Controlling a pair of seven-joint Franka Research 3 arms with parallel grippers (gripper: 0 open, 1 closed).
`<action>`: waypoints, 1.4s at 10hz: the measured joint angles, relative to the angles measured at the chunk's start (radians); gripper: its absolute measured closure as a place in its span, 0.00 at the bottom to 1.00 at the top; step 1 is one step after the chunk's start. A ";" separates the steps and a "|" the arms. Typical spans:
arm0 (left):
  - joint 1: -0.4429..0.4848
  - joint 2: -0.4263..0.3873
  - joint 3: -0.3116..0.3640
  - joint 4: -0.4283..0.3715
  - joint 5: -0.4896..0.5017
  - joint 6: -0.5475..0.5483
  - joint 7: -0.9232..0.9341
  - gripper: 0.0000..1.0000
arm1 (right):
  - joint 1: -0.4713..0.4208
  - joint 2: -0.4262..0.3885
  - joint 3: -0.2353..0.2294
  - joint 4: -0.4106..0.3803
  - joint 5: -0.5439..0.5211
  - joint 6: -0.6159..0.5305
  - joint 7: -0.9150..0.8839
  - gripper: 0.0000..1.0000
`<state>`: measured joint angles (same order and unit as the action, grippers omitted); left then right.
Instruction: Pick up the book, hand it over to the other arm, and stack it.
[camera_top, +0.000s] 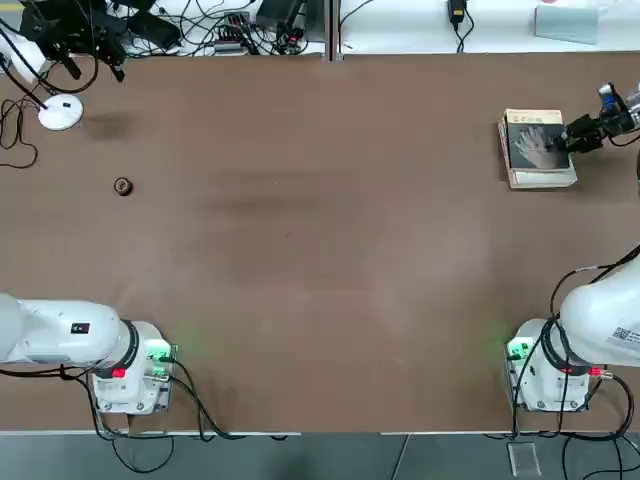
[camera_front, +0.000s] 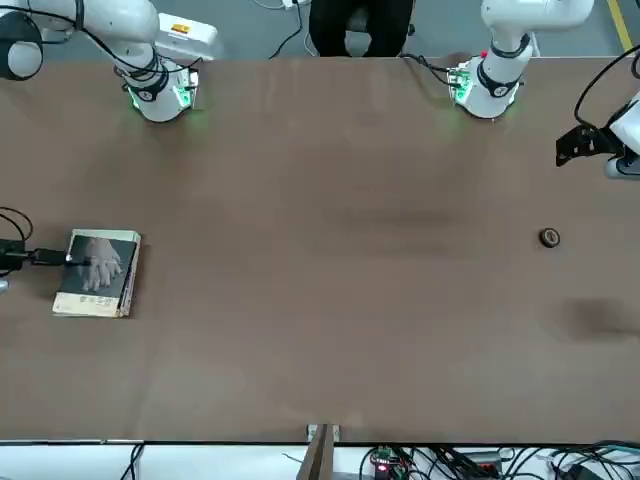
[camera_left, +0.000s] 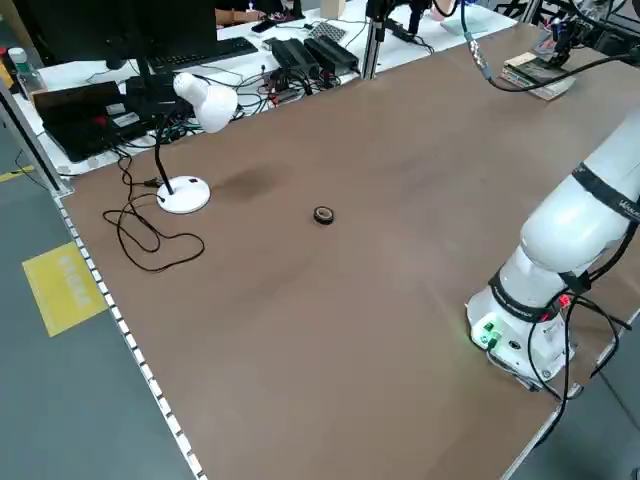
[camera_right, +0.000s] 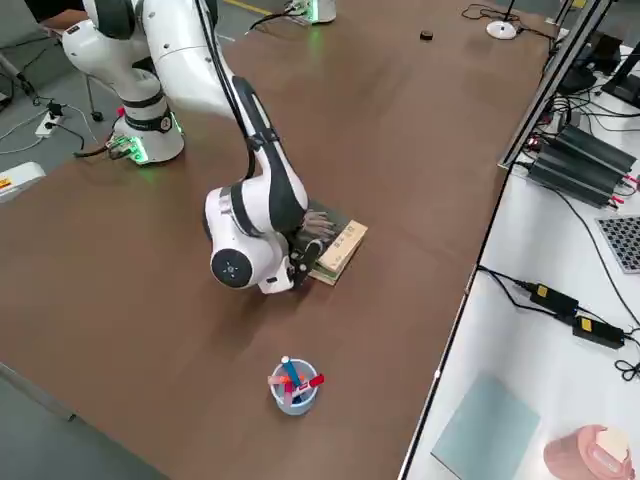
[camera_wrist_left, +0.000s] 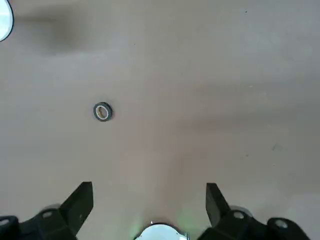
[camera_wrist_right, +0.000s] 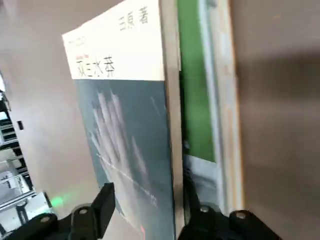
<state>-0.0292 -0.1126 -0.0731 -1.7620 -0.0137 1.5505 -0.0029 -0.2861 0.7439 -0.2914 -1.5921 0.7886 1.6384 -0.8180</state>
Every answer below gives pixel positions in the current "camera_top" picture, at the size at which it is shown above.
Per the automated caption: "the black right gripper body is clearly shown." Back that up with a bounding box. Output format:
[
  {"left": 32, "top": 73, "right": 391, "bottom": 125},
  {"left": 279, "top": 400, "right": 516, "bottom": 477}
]
[{"left": 588, "top": 116, "right": 614, "bottom": 150}]

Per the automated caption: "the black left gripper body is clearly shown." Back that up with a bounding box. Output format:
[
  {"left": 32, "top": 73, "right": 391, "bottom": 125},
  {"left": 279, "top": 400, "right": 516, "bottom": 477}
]
[{"left": 41, "top": 0, "right": 127, "bottom": 54}]

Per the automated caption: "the dark book with hand print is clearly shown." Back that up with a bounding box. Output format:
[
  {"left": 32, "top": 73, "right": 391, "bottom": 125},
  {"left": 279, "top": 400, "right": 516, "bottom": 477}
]
[{"left": 503, "top": 108, "right": 574, "bottom": 172}]

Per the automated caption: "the green and white book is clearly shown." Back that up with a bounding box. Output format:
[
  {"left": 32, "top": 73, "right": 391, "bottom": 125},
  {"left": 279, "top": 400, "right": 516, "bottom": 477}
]
[{"left": 496, "top": 117, "right": 579, "bottom": 190}]

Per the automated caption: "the black flat box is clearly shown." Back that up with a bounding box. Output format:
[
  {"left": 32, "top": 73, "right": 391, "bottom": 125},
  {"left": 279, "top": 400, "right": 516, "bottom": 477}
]
[{"left": 124, "top": 12, "right": 182, "bottom": 50}]

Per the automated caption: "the white desk lamp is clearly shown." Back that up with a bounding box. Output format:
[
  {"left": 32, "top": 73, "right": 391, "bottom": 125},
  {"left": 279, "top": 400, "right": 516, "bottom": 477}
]
[{"left": 0, "top": 34, "right": 84, "bottom": 132}]

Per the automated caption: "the teal flat sheet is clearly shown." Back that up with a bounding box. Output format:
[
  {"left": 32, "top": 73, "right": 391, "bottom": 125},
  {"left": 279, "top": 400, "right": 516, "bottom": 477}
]
[{"left": 533, "top": 4, "right": 600, "bottom": 46}]

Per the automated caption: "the black usb hub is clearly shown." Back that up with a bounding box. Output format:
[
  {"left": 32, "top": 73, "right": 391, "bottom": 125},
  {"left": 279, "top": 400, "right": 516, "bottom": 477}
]
[{"left": 215, "top": 13, "right": 251, "bottom": 45}]

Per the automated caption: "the black power supply unit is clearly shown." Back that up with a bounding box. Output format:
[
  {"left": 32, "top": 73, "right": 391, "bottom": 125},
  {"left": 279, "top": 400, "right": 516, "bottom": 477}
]
[
  {"left": 301, "top": 0, "right": 326, "bottom": 44},
  {"left": 256, "top": 0, "right": 307, "bottom": 30}
]

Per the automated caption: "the metal floor plate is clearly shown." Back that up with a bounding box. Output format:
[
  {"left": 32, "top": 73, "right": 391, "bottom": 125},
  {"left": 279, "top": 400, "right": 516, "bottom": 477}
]
[{"left": 507, "top": 442, "right": 542, "bottom": 477}]

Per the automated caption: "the black lamp cable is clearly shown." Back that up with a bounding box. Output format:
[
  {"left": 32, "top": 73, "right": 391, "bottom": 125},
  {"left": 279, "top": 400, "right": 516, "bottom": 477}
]
[{"left": 0, "top": 97, "right": 39, "bottom": 169}]

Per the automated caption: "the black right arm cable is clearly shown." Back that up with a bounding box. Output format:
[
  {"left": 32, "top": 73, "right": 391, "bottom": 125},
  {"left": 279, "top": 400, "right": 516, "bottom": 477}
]
[{"left": 542, "top": 244, "right": 640, "bottom": 354}]

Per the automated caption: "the aluminium frame post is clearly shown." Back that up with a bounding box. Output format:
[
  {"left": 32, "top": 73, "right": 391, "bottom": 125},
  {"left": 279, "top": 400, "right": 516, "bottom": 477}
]
[{"left": 323, "top": 0, "right": 345, "bottom": 62}]

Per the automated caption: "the black right base cable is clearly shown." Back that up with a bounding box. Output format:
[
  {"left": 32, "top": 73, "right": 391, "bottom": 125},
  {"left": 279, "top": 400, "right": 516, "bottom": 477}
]
[{"left": 512, "top": 369, "right": 640, "bottom": 480}]

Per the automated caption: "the black base cable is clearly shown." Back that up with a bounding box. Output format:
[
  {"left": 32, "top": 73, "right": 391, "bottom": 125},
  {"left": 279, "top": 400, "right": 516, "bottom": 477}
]
[
  {"left": 512, "top": 369, "right": 640, "bottom": 480},
  {"left": 79, "top": 349, "right": 289, "bottom": 474}
]

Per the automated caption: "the black left base cable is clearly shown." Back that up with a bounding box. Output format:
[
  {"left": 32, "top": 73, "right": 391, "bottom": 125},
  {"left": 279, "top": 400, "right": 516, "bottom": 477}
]
[{"left": 79, "top": 349, "right": 289, "bottom": 474}]

